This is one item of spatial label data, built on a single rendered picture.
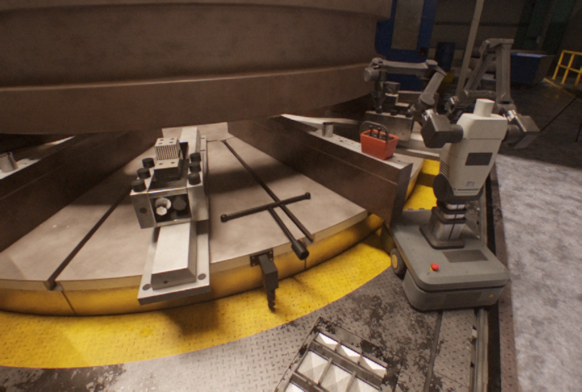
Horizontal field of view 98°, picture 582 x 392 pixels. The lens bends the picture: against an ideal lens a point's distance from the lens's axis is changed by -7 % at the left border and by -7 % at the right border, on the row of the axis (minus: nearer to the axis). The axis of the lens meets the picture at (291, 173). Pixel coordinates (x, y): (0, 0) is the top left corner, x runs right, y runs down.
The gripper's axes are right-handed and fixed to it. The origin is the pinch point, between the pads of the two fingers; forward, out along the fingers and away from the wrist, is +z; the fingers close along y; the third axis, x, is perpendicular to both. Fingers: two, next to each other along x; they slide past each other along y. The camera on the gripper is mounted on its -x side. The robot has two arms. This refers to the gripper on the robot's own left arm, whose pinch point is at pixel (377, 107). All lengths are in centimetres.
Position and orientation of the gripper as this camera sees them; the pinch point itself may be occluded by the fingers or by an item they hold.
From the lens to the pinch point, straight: 164.6
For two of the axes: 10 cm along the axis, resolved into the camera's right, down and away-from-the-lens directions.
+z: 0.0, 8.9, 4.6
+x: -6.4, -3.6, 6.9
